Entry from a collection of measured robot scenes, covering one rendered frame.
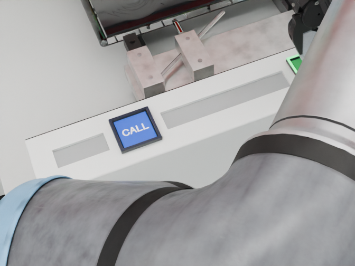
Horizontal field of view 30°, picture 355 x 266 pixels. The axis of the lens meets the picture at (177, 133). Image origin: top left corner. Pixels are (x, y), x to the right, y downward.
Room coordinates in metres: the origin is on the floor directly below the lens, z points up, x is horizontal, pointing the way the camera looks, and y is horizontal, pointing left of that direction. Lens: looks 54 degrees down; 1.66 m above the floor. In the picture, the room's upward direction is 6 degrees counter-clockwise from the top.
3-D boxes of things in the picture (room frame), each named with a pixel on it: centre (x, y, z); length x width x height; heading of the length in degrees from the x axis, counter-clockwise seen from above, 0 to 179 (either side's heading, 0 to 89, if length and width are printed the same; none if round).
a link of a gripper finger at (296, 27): (0.58, -0.18, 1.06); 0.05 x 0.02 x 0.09; 106
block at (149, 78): (0.67, 0.04, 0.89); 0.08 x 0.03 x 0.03; 16
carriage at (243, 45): (0.72, -0.11, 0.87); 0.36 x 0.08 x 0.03; 106
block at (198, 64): (0.69, -0.04, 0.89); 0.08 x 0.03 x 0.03; 16
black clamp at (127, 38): (0.73, 0.05, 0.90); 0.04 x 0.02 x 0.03; 16
